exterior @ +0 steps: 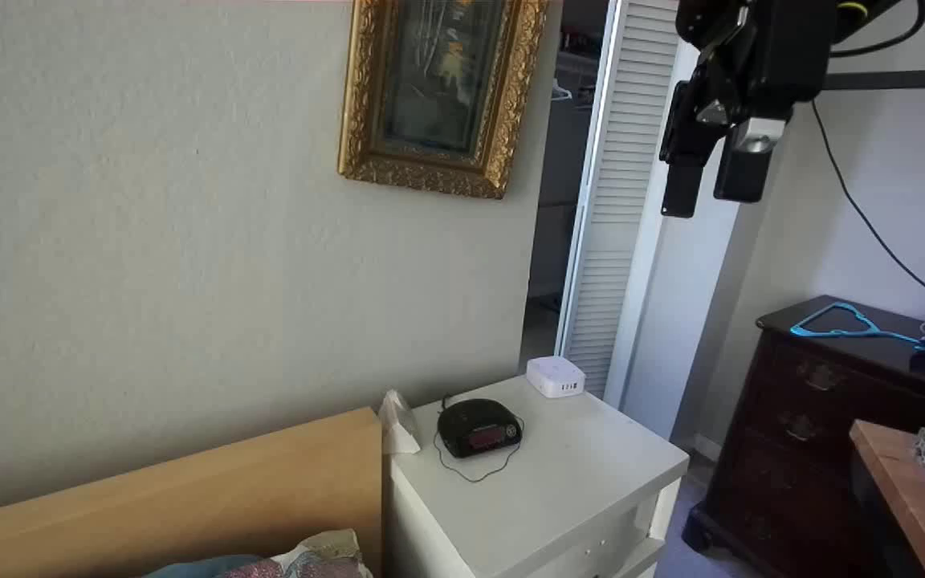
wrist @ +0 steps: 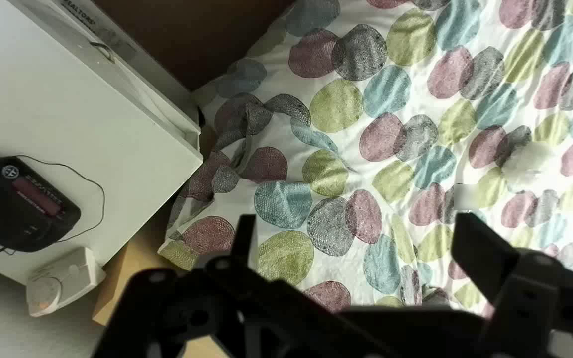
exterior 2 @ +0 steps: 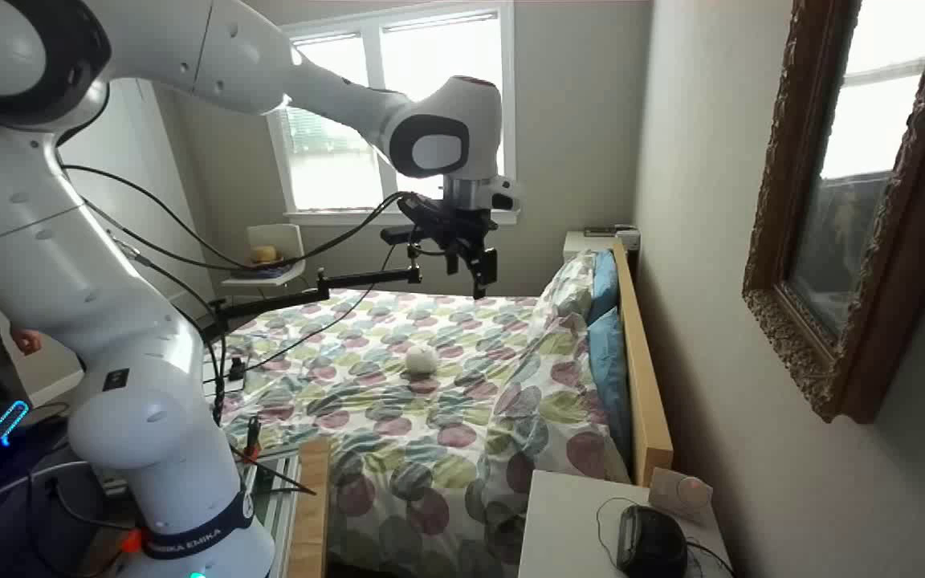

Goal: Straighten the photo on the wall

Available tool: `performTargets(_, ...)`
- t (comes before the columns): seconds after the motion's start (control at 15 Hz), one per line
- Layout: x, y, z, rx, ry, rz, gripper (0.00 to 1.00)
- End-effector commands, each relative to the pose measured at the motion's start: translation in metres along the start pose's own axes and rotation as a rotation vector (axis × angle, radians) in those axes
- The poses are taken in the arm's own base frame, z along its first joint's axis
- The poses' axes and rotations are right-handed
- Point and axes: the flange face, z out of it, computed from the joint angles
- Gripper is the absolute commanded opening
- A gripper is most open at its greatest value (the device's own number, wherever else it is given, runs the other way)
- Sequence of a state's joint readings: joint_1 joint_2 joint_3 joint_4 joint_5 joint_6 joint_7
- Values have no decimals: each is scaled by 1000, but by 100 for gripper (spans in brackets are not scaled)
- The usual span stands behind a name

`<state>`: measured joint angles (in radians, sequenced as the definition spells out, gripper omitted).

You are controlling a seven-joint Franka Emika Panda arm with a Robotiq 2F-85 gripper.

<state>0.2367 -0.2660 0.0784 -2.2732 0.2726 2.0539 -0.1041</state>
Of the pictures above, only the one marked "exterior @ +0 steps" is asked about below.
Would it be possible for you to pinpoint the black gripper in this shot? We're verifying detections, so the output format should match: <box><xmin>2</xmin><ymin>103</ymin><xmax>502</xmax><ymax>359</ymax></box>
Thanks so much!
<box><xmin>659</xmin><ymin>0</ymin><xmax>907</xmax><ymax>221</ymax></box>

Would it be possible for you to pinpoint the small white box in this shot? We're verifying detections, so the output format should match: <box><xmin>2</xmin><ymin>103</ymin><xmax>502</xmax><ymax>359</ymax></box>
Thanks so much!
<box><xmin>524</xmin><ymin>352</ymin><xmax>589</xmax><ymax>401</ymax></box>

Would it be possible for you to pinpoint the gold ornate framed picture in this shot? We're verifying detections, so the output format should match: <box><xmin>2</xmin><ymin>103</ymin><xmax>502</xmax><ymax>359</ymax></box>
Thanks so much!
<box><xmin>333</xmin><ymin>0</ymin><xmax>552</xmax><ymax>201</ymax></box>

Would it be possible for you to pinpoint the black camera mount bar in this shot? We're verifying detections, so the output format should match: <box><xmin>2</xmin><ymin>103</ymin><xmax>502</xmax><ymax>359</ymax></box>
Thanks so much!
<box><xmin>820</xmin><ymin>47</ymin><xmax>925</xmax><ymax>109</ymax></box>

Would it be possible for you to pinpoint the white nightstand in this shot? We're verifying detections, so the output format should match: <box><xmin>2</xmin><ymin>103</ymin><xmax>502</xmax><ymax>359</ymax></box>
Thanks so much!
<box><xmin>383</xmin><ymin>373</ymin><xmax>692</xmax><ymax>578</ymax></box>

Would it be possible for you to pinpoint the white louvered closet door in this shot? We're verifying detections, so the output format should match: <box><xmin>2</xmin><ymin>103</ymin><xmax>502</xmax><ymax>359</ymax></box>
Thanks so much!
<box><xmin>552</xmin><ymin>0</ymin><xmax>699</xmax><ymax>401</ymax></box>

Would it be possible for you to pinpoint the wooden desk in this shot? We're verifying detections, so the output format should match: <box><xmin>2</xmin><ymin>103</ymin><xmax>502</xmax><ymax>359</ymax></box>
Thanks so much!
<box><xmin>849</xmin><ymin>418</ymin><xmax>925</xmax><ymax>578</ymax></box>

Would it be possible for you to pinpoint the black clock radio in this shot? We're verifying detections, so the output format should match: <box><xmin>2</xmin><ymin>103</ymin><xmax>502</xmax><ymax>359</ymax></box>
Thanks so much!
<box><xmin>432</xmin><ymin>393</ymin><xmax>524</xmax><ymax>461</ymax></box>

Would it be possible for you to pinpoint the floral bed cover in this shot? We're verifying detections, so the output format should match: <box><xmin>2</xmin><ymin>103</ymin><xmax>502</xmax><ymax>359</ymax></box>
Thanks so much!
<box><xmin>145</xmin><ymin>527</ymin><xmax>374</xmax><ymax>578</ymax></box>

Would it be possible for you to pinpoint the dark wood dresser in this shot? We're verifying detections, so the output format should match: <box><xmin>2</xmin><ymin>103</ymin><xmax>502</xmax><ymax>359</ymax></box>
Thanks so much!
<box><xmin>681</xmin><ymin>291</ymin><xmax>925</xmax><ymax>578</ymax></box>

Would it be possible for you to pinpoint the thin clock radio cord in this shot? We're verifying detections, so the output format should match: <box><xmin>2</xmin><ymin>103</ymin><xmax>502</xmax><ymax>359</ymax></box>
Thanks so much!
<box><xmin>430</xmin><ymin>429</ymin><xmax>528</xmax><ymax>487</ymax></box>

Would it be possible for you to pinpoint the wooden headboard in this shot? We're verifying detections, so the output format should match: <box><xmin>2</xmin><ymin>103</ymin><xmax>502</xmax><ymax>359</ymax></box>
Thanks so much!
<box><xmin>0</xmin><ymin>404</ymin><xmax>388</xmax><ymax>578</ymax></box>

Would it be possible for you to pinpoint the long black robot cable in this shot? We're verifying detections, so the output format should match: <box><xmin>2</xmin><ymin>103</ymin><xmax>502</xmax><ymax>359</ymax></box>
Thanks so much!
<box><xmin>806</xmin><ymin>95</ymin><xmax>925</xmax><ymax>328</ymax></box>

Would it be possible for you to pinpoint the blue cable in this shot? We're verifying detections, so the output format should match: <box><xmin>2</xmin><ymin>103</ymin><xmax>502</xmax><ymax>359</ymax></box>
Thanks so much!
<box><xmin>786</xmin><ymin>298</ymin><xmax>925</xmax><ymax>356</ymax></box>

